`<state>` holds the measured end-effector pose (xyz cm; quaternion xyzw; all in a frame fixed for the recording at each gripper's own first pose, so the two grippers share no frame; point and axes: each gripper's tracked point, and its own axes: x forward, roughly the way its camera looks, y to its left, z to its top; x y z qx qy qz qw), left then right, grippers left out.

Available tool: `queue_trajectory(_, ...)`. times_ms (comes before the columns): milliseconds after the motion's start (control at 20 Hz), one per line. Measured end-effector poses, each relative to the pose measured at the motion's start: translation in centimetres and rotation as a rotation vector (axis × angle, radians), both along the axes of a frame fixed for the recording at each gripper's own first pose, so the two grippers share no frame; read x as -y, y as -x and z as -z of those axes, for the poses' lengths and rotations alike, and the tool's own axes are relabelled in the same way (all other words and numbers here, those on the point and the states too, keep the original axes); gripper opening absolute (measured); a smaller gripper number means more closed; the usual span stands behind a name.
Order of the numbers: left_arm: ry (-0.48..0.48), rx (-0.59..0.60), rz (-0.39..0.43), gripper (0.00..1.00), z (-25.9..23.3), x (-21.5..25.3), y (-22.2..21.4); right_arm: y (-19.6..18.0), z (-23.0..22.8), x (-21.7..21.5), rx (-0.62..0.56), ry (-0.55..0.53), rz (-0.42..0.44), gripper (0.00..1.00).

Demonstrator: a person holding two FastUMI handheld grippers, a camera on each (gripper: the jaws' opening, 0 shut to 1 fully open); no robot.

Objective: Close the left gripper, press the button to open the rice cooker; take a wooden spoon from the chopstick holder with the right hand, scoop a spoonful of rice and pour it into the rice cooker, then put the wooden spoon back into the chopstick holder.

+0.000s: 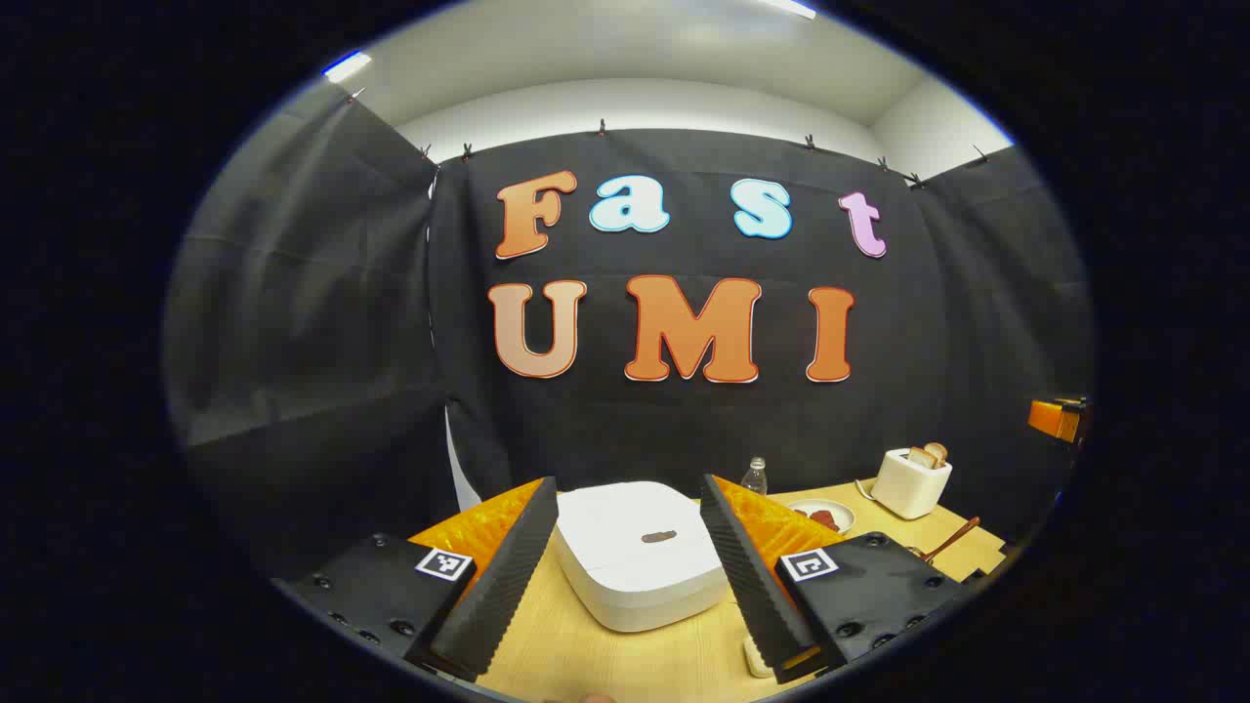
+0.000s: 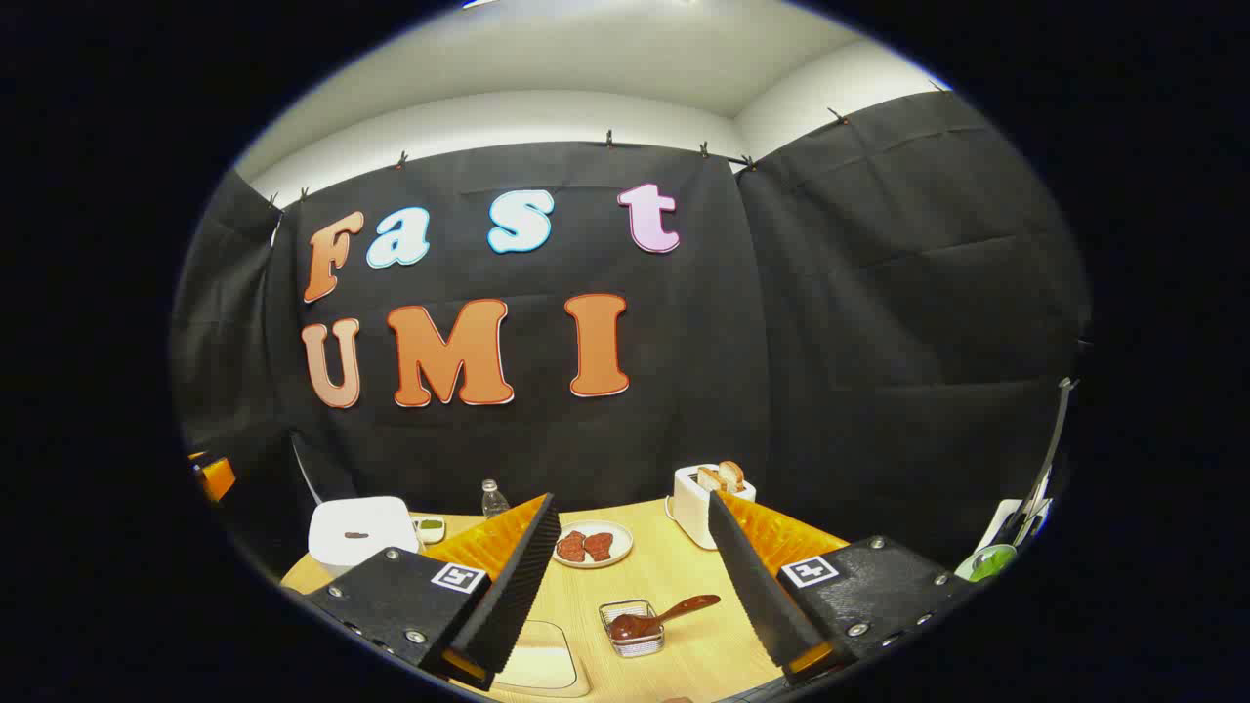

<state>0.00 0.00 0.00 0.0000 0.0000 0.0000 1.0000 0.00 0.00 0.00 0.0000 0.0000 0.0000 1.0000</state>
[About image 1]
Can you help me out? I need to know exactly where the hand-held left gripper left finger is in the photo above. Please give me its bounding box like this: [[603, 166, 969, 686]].
[[273, 476, 560, 682]]

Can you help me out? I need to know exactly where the black backdrop cloth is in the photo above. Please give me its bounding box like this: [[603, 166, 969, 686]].
[[164, 83, 1095, 577]]

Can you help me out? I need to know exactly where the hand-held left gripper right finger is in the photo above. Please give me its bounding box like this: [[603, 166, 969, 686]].
[[699, 475, 978, 684]]

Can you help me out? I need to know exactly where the white toaster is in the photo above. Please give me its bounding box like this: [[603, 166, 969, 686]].
[[871, 447, 953, 520]]

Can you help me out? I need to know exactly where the brown wooden spoon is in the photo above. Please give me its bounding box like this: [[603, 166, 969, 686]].
[[918, 517, 980, 564]]

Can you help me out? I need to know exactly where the white rice cooker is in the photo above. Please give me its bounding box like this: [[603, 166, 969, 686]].
[[555, 480, 731, 634]]

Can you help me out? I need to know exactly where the white round plate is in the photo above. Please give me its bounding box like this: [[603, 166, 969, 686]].
[[786, 498, 857, 536]]

